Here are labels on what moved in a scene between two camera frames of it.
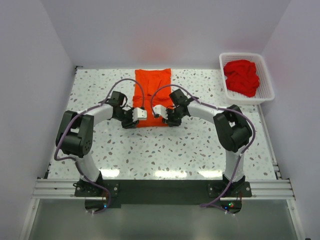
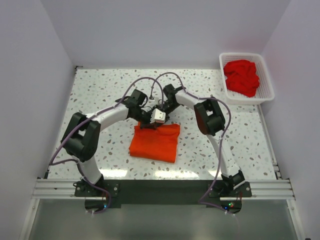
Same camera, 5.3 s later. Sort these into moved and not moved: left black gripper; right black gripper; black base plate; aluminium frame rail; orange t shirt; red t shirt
Moved: orange t shirt; right black gripper; left black gripper
Not moved: red t shirt; black base plate; aluminium frame rail
